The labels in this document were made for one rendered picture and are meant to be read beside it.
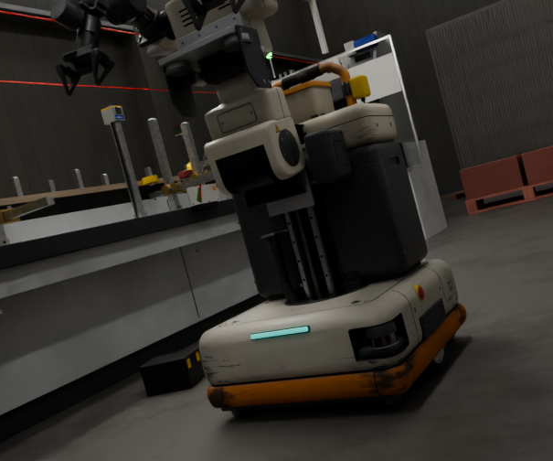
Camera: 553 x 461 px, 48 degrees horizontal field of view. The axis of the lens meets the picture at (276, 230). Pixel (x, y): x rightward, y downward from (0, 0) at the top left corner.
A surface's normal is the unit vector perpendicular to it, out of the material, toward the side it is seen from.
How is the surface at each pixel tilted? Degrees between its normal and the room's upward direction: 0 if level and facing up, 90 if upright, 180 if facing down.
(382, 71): 90
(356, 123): 90
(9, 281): 90
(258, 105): 98
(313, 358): 90
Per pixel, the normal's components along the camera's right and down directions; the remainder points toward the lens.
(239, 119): -0.45, 0.29
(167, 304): 0.83, -0.21
